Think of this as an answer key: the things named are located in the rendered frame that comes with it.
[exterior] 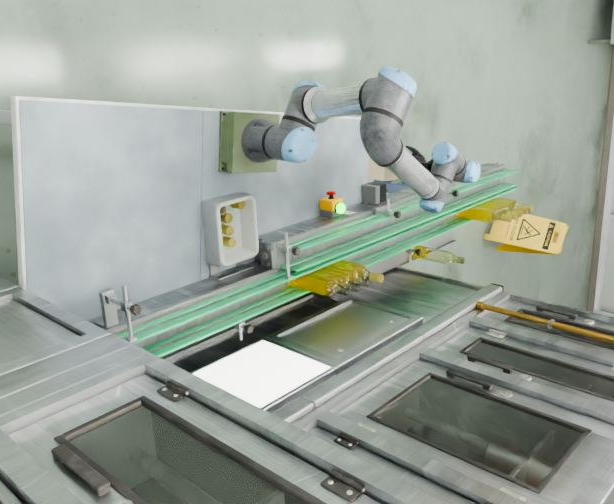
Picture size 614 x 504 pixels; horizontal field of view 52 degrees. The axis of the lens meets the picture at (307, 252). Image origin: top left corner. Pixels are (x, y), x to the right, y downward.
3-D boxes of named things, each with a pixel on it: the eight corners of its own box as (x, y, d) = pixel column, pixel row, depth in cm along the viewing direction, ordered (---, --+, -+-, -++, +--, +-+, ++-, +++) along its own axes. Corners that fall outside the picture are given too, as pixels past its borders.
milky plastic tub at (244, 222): (206, 263, 221) (222, 268, 216) (200, 201, 215) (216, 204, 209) (244, 250, 233) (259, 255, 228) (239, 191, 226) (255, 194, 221)
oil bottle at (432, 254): (409, 256, 293) (459, 267, 276) (411, 244, 293) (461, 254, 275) (415, 256, 297) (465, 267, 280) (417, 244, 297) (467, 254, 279)
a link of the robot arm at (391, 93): (273, 119, 210) (381, 109, 165) (290, 79, 212) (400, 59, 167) (300, 136, 217) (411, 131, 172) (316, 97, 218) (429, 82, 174)
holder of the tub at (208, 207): (207, 276, 223) (221, 281, 218) (200, 201, 215) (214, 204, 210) (244, 264, 235) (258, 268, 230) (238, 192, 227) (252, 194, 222)
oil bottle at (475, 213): (455, 217, 318) (507, 225, 300) (455, 206, 316) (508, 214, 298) (461, 215, 322) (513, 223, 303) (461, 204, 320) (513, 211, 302)
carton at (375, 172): (369, 145, 229) (386, 147, 224) (394, 146, 241) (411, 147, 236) (367, 178, 232) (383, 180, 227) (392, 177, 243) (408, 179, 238)
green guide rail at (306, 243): (279, 249, 228) (295, 253, 223) (279, 246, 228) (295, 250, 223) (505, 170, 348) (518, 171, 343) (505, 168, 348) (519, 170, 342)
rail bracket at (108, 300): (94, 327, 190) (134, 348, 175) (85, 275, 185) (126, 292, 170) (108, 322, 193) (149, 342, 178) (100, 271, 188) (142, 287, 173)
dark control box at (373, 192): (360, 202, 280) (375, 204, 274) (360, 184, 278) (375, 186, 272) (371, 198, 286) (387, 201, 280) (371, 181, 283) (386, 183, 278)
